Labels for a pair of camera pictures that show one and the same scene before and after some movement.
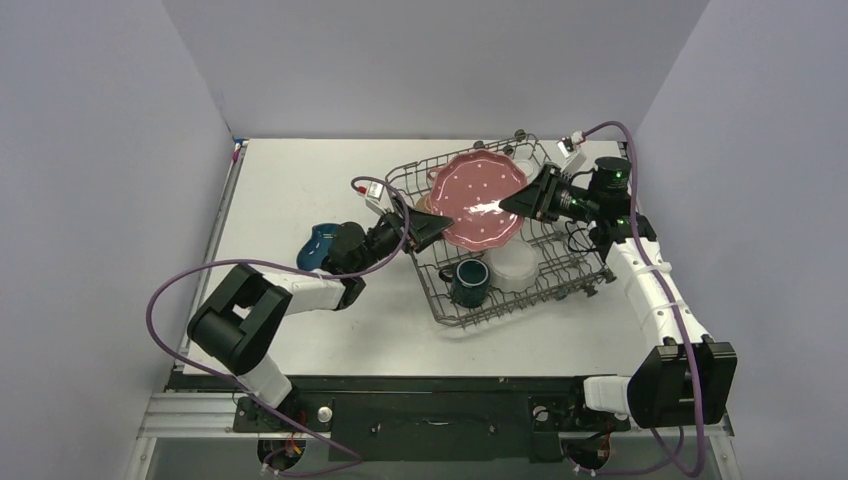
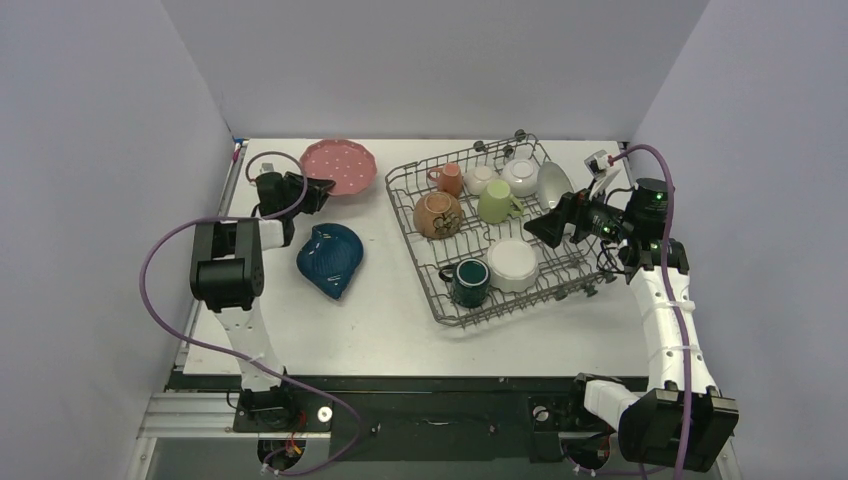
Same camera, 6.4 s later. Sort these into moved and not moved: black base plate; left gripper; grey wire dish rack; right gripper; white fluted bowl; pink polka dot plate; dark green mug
Moved: left gripper; pink polka dot plate; right gripper
Not moved: black base plate; dark green mug; white fluted bowl; grey wire dish rack
